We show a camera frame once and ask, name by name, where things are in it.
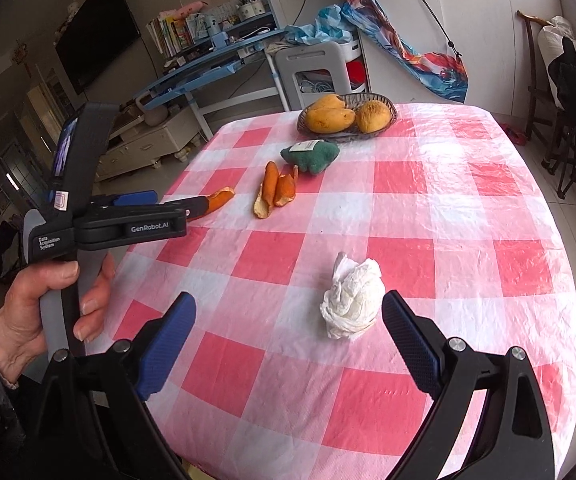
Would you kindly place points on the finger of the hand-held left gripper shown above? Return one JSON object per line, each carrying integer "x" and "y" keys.
{"x": 193, "y": 206}
{"x": 133, "y": 198}

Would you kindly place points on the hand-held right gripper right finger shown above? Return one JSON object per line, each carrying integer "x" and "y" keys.
{"x": 410, "y": 345}

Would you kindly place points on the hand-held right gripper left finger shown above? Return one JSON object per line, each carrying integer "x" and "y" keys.
{"x": 165, "y": 345}

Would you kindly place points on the small orange peel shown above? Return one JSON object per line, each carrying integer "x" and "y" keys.
{"x": 220, "y": 197}

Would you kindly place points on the white tissue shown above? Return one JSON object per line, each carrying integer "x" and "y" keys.
{"x": 353, "y": 297}

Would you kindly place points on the long orange peel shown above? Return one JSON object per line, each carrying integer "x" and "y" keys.
{"x": 267, "y": 190}

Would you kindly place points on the curled orange peel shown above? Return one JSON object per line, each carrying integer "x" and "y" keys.
{"x": 287, "y": 187}

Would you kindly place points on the green plush toy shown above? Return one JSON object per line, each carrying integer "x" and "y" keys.
{"x": 318, "y": 157}

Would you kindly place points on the person's left hand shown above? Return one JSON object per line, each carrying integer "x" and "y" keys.
{"x": 15, "y": 320}

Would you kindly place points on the cream tv cabinet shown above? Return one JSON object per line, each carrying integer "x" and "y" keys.
{"x": 153, "y": 140}

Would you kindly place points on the pink ceramic vase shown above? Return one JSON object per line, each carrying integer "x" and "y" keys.
{"x": 153, "y": 112}

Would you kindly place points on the red white checked tablecloth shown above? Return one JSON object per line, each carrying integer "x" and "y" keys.
{"x": 408, "y": 210}

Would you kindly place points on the blue study desk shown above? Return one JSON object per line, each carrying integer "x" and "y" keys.
{"x": 208, "y": 60}

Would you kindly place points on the long yellow mango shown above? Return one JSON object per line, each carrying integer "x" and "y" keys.
{"x": 330, "y": 119}

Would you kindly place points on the row of books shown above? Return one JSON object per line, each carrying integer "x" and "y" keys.
{"x": 170, "y": 35}

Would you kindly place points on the yellow mango with dark spot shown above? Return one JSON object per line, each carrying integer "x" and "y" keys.
{"x": 329, "y": 101}

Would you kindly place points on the black television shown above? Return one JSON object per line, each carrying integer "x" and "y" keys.
{"x": 98, "y": 30}

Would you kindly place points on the white plastic stool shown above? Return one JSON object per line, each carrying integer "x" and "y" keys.
{"x": 313, "y": 60}

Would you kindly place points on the round wrinkled mango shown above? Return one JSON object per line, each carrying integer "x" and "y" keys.
{"x": 372, "y": 116}

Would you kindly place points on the white pen holder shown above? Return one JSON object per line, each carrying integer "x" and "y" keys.
{"x": 251, "y": 9}

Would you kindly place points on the red container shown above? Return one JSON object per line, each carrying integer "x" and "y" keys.
{"x": 357, "y": 76}

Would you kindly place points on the dark woven fruit basket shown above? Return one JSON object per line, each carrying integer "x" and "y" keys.
{"x": 388, "y": 115}

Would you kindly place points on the blue white crumpled cloth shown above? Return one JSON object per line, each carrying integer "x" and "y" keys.
{"x": 323, "y": 25}

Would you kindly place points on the colourful printed cloth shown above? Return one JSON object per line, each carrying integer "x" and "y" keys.
{"x": 418, "y": 65}

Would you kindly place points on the dark wooden chair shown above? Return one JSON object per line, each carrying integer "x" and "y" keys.
{"x": 533, "y": 80}

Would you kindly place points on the white cabinet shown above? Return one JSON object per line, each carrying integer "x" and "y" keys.
{"x": 488, "y": 25}

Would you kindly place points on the white bag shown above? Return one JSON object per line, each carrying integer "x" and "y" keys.
{"x": 555, "y": 45}

